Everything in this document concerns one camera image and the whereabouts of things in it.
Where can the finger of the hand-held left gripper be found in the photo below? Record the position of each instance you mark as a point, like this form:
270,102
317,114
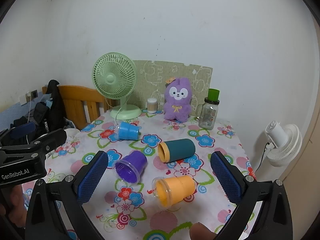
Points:
55,137
23,130

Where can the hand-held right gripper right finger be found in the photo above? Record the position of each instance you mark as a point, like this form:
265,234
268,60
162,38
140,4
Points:
226,177

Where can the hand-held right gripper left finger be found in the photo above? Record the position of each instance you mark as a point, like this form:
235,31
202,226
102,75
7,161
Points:
91,177

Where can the purple plastic cup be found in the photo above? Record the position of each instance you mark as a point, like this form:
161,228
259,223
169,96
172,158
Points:
135,162

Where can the orange plastic cup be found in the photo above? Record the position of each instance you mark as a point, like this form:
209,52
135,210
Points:
180,186

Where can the teal cup with yellow inside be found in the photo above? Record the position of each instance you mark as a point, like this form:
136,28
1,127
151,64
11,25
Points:
182,150

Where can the blue plastic cup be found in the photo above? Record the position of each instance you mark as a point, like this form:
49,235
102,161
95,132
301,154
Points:
128,130

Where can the green plastic cup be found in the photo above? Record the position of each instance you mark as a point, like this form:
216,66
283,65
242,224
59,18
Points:
214,94

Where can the person's left hand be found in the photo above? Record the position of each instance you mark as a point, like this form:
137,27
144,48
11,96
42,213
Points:
16,202

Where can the person's right hand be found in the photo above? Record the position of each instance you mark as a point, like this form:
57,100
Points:
201,232

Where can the black bag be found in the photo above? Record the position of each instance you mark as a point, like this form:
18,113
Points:
53,110

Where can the white standing fan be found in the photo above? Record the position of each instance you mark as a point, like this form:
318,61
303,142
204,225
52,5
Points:
287,140

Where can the green desk fan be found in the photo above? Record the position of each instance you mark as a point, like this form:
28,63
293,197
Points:
110,77

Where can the purple plush rabbit toy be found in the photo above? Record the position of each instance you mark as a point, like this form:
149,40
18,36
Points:
177,105

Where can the cotton swab container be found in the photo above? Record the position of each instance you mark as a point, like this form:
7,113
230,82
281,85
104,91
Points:
152,106

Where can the green elephant print board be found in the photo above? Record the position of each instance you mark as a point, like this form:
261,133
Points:
155,75

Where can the wall socket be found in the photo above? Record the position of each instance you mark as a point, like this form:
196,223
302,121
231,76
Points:
33,94

